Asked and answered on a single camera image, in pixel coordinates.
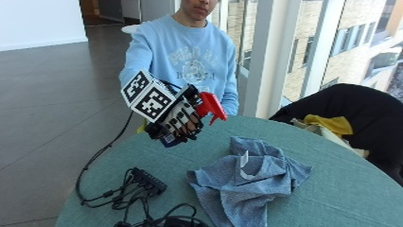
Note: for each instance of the yellow chair part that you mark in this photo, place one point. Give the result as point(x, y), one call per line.
point(142, 126)

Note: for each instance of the white marker cube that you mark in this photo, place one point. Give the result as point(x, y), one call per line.
point(146, 96)

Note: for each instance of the the person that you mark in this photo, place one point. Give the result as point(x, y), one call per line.
point(180, 53)

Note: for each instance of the black hub box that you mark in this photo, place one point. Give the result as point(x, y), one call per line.
point(149, 181)

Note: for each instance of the blue-grey cloth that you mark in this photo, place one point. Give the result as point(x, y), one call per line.
point(247, 179)

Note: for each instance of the white window pillar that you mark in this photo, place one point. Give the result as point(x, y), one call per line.
point(273, 56)

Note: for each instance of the white chair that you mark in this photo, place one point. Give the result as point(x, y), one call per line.
point(130, 28)

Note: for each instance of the black device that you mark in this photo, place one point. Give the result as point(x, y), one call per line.
point(185, 221)

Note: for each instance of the yellow cloth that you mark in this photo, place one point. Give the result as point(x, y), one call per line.
point(329, 123)

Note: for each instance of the beige cloth bag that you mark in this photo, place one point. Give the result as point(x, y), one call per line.
point(335, 138)

